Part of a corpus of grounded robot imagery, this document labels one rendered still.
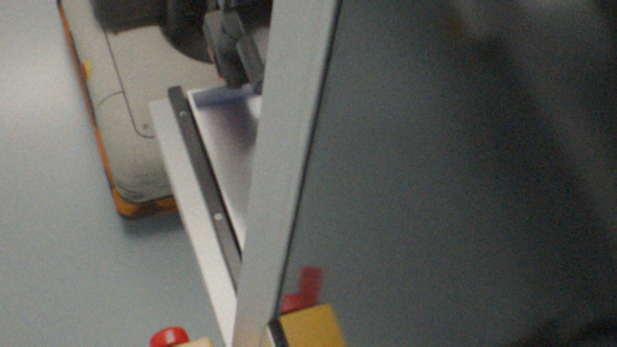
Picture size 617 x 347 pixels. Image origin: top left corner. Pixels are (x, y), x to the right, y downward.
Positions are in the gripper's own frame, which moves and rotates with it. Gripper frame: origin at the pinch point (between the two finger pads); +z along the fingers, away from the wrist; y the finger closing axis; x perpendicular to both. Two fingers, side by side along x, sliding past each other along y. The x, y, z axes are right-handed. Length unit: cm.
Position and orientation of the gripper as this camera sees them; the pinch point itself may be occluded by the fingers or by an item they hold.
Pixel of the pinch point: (233, 78)
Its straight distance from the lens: 129.9
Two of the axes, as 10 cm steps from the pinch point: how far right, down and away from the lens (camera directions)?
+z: -1.6, 3.7, 9.1
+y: 3.1, 9.0, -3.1
